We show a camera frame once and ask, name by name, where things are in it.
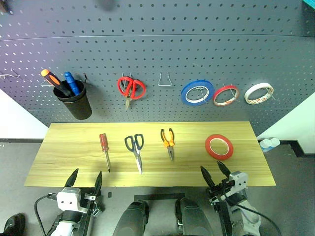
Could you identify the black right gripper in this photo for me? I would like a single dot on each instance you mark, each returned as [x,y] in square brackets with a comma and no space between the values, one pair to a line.
[221,190]

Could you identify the thin red tape roll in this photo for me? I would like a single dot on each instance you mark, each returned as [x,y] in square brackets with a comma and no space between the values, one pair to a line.
[221,89]

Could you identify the black plastic cup holder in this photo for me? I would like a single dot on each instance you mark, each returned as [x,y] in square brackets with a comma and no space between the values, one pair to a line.
[78,108]

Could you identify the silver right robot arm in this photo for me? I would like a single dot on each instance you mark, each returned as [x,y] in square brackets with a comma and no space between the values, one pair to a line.
[246,216]

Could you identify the wide red tape roll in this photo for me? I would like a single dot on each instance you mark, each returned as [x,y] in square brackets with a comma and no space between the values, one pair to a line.
[208,147]

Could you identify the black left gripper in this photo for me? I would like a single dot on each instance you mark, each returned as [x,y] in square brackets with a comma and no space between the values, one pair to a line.
[92,201]

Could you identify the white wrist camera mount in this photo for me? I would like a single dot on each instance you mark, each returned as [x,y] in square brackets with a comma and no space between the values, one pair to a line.
[238,182]
[67,199]

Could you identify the black metal table frame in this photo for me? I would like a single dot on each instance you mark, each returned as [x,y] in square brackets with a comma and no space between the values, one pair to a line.
[160,196]

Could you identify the teal object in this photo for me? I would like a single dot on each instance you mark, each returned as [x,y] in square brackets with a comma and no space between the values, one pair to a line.
[308,1]

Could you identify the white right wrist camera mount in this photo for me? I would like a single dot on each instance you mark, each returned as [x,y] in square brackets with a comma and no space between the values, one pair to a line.
[238,182]

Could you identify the grey metal pegboard wall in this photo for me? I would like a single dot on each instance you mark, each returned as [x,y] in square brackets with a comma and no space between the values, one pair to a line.
[157,49]

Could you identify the clear plastic bottle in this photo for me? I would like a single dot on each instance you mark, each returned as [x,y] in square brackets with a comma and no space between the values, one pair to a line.
[265,146]
[275,142]

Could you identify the dark rounded shell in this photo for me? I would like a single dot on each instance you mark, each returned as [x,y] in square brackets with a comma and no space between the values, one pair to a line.
[194,218]
[131,218]

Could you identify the small black pegboard hook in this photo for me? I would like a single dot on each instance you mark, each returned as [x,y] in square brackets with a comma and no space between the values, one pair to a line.
[85,78]

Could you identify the white tape roll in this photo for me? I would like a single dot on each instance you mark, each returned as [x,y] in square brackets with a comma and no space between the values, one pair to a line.
[253,87]

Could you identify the blue tape roll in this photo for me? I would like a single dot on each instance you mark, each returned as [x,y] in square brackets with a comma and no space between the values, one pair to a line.
[184,96]

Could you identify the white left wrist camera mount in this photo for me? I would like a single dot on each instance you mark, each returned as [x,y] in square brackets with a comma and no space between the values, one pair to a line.
[67,199]

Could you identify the black leather shoe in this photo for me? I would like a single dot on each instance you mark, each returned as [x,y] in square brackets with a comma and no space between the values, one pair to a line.
[13,225]

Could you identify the orange and black pliers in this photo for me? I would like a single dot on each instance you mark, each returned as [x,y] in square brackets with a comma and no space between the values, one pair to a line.
[169,145]

